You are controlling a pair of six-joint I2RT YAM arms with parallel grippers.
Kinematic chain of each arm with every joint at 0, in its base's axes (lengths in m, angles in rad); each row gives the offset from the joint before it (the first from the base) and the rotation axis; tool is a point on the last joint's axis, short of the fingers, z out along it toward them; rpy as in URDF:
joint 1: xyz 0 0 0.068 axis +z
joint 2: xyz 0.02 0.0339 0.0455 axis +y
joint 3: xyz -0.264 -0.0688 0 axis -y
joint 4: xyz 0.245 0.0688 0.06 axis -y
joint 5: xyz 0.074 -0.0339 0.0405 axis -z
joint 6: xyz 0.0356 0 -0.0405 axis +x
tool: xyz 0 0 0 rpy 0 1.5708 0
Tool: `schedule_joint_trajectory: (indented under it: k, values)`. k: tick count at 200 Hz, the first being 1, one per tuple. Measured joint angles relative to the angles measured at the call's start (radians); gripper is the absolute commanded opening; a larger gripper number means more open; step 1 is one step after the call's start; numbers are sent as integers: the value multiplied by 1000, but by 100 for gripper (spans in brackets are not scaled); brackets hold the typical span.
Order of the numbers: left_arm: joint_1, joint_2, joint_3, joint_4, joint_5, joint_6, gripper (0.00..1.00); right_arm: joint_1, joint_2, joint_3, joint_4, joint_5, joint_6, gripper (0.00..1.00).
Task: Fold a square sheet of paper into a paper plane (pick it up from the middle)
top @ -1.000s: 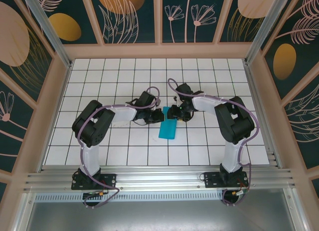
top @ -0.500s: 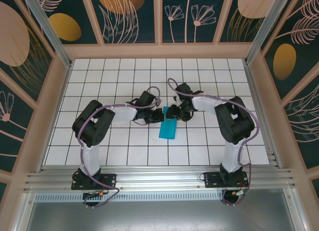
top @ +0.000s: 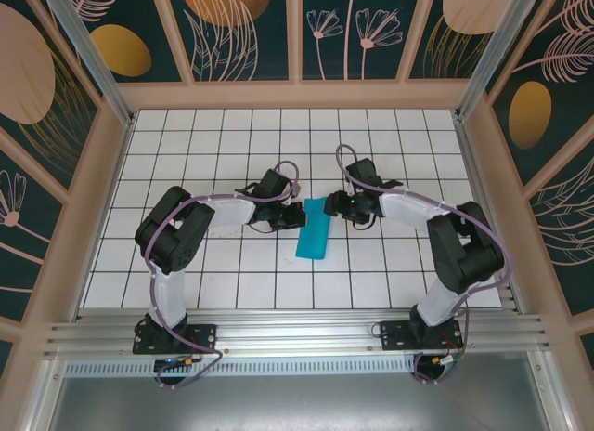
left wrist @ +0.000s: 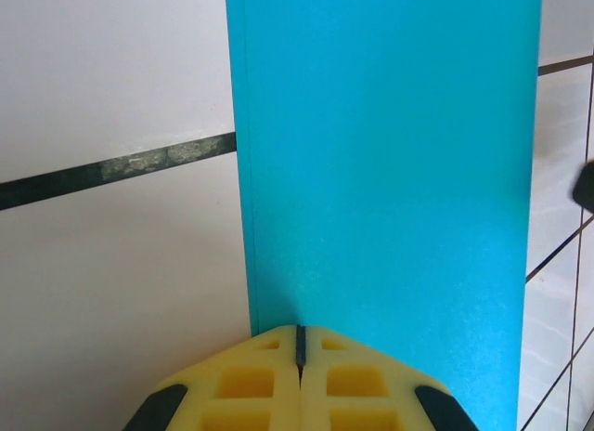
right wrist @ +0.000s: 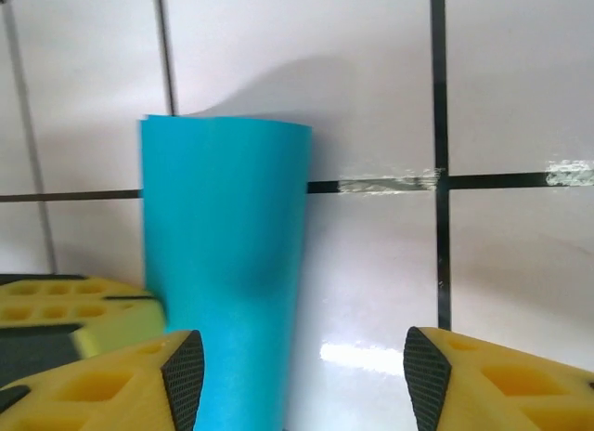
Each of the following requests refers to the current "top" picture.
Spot blue paper sheet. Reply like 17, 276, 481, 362
294, 195, 333, 263

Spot grey metal sheet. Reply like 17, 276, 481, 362
45, 374, 553, 431

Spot small black circuit board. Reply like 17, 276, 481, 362
154, 356, 199, 372

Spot small green circuit board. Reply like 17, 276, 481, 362
429, 353, 465, 370

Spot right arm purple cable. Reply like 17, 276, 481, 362
334, 143, 510, 386

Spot aluminium mounting rail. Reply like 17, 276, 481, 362
44, 309, 556, 358

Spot aluminium side rail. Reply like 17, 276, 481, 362
453, 117, 523, 314

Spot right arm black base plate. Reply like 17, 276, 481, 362
379, 320, 464, 353

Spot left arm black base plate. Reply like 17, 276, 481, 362
133, 323, 218, 356

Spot grey slotted cable duct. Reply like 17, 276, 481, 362
64, 359, 419, 376

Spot aluminium frame post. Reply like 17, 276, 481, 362
36, 0, 136, 128
453, 0, 544, 124

